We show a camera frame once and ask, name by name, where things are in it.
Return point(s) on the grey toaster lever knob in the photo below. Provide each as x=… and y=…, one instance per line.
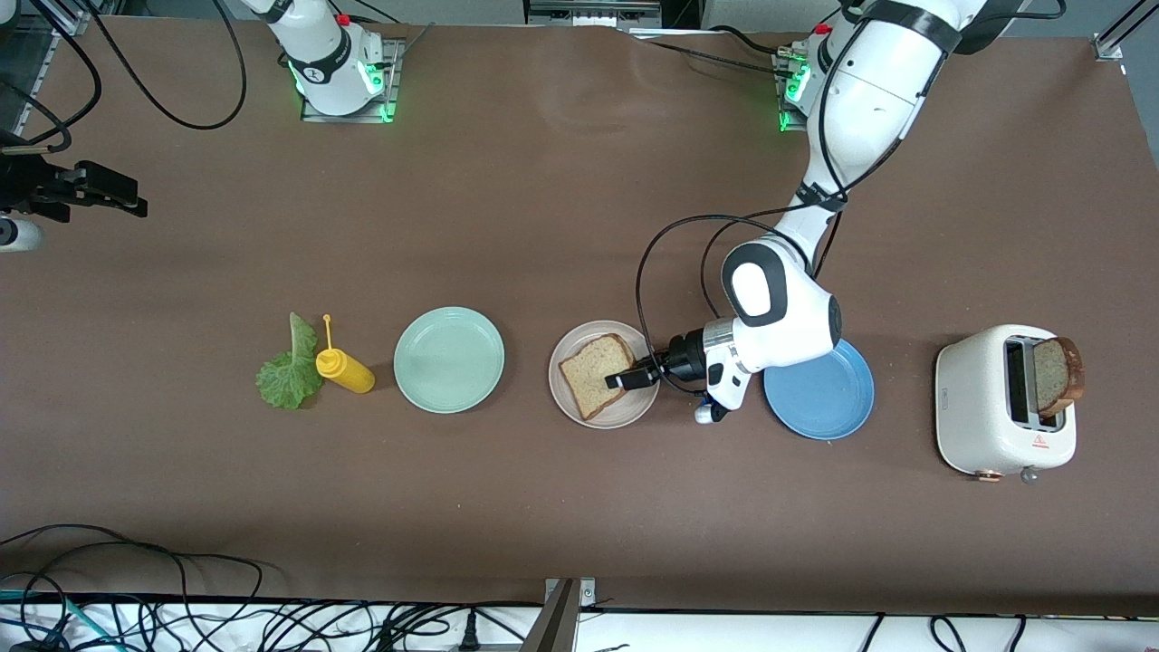
x=1029, y=474

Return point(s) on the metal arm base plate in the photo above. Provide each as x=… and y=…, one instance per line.
x=395, y=81
x=788, y=113

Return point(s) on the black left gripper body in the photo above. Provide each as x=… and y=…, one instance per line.
x=681, y=359

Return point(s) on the light crust bread slice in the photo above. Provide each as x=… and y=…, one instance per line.
x=593, y=376

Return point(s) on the mint green plate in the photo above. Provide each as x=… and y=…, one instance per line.
x=449, y=360

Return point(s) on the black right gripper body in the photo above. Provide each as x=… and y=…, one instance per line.
x=27, y=187

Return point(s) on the black power plug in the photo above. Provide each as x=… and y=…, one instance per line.
x=469, y=637

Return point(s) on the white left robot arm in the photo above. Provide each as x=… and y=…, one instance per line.
x=869, y=91

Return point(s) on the grey metal box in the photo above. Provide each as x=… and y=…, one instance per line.
x=589, y=11

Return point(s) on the yellow squeeze bottle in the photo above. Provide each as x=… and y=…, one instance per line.
x=349, y=373

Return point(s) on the aluminium frame profile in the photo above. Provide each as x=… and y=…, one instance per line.
x=63, y=23
x=1106, y=47

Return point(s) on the metal table edge bracket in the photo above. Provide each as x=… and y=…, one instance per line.
x=561, y=625

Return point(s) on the beige plate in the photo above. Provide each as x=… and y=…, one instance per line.
x=579, y=340

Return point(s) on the blue plate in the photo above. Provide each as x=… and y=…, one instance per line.
x=824, y=407

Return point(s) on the green lettuce leaf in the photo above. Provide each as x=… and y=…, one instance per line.
x=288, y=380

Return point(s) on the white toaster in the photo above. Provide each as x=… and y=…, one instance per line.
x=973, y=407

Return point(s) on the dark crust bread slice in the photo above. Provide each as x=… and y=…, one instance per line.
x=1055, y=376

